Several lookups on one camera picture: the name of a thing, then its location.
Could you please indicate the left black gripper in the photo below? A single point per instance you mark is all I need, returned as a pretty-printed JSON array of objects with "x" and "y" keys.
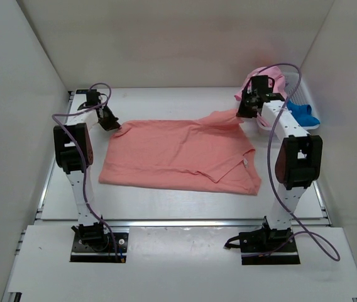
[{"x": 112, "y": 124}]

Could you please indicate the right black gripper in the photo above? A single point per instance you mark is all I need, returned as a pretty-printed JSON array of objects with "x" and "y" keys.
[{"x": 242, "y": 112}]

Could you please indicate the salmon pink t shirt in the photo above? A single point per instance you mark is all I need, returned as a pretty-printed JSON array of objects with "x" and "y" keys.
[{"x": 211, "y": 154}]

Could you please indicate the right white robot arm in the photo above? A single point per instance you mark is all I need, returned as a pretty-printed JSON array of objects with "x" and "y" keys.
[{"x": 297, "y": 165}]

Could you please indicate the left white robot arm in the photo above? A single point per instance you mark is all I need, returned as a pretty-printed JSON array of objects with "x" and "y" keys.
[{"x": 74, "y": 155}]

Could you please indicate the blue label sticker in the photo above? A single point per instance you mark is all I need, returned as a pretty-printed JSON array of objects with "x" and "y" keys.
[{"x": 84, "y": 91}]

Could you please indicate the blue t shirt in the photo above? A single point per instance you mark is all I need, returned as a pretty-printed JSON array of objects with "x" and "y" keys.
[{"x": 303, "y": 114}]

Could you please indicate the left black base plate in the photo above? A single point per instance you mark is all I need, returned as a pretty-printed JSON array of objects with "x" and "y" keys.
[{"x": 104, "y": 253}]

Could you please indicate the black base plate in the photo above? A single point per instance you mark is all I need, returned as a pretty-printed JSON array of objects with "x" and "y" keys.
[
  {"x": 104, "y": 253},
  {"x": 257, "y": 250}
]

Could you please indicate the aluminium table edge rail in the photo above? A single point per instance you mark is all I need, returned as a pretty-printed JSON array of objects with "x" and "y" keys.
[{"x": 185, "y": 222}]

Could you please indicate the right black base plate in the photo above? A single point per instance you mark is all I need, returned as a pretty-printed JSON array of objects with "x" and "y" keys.
[{"x": 257, "y": 250}]

